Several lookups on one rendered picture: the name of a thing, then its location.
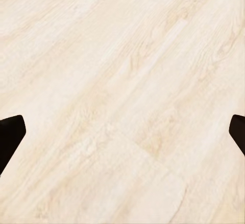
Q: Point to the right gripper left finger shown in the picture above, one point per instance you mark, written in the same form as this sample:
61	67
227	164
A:
12	131

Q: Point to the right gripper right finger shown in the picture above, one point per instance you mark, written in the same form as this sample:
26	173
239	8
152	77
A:
237	131

